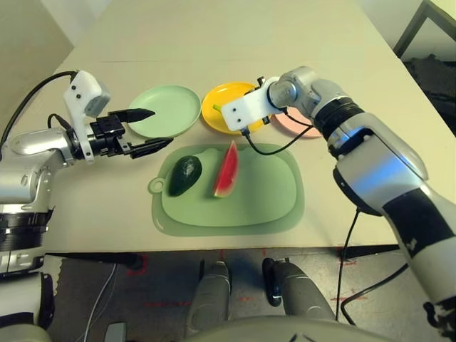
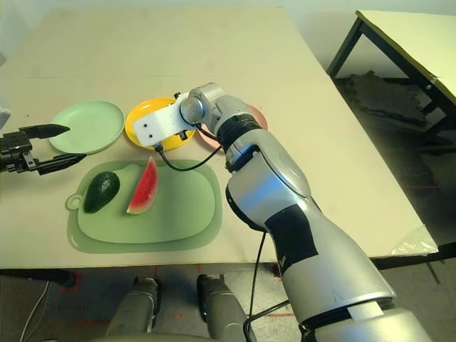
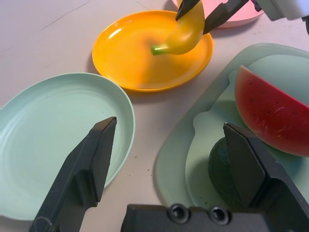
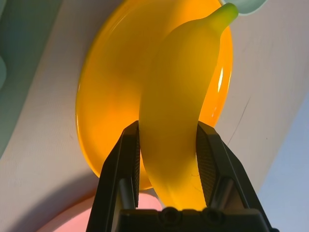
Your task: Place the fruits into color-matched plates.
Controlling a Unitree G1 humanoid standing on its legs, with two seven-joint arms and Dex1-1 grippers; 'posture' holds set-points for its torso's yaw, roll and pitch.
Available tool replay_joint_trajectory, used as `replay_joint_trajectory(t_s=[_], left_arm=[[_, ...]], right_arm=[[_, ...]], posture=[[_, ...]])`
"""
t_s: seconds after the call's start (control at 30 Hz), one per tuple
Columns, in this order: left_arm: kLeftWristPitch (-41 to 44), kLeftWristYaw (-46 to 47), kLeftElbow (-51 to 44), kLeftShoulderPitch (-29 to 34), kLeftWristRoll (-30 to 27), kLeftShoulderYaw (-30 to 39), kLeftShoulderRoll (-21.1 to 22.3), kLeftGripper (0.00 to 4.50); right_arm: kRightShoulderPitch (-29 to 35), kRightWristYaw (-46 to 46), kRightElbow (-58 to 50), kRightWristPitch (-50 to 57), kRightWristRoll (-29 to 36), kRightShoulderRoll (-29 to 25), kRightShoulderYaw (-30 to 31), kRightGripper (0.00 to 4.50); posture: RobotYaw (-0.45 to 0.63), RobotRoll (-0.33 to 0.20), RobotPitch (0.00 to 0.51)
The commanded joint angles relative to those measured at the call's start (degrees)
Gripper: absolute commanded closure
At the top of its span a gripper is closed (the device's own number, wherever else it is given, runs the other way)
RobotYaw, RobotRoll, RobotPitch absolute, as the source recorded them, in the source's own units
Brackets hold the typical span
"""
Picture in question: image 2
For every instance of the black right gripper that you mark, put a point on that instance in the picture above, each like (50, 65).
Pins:
(182, 134)

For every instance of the green cutting board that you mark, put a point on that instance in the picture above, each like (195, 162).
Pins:
(171, 213)

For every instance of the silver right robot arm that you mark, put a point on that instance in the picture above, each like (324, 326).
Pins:
(270, 185)

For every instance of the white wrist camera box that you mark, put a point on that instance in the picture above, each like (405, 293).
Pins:
(3, 117)
(156, 124)

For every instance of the grey left robot leg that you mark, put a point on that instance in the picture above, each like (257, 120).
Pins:
(135, 306)

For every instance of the dark floor rug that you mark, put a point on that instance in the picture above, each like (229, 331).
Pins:
(384, 96)

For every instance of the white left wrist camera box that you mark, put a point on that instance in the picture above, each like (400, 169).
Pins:
(3, 117)

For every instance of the yellow plate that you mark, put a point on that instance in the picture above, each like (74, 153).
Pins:
(142, 110)

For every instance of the red watermelon slice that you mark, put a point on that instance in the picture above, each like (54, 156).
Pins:
(144, 194)

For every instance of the black framed side table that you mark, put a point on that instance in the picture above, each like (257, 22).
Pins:
(392, 35)

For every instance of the dark green avocado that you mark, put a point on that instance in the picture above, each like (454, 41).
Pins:
(101, 190)

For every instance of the pink plate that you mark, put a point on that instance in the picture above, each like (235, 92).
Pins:
(261, 119)

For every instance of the grey robot torso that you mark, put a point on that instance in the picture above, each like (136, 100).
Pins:
(142, 338)

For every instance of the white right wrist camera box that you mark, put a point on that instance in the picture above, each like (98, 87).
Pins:
(156, 124)

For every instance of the grey right robot leg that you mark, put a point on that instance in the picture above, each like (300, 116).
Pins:
(221, 306)

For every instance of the mint green plate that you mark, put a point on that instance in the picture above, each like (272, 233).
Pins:
(92, 124)

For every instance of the clear plastic bag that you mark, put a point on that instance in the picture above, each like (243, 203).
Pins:
(415, 244)

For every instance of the grey robot leg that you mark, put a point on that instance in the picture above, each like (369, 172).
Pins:
(135, 306)
(221, 306)

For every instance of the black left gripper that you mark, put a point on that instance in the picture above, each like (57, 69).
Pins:
(16, 151)

